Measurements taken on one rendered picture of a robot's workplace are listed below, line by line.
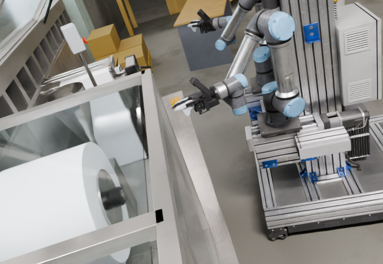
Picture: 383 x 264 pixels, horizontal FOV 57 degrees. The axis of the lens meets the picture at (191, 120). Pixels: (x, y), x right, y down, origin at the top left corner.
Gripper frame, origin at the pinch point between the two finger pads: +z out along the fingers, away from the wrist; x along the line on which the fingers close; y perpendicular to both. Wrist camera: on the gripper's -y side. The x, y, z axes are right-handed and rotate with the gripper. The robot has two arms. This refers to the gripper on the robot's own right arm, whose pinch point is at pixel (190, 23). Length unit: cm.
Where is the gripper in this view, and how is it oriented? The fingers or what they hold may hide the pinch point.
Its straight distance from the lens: 269.7
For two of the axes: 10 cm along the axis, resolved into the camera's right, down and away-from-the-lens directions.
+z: -8.4, -0.5, 5.4
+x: 4.2, -6.8, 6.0
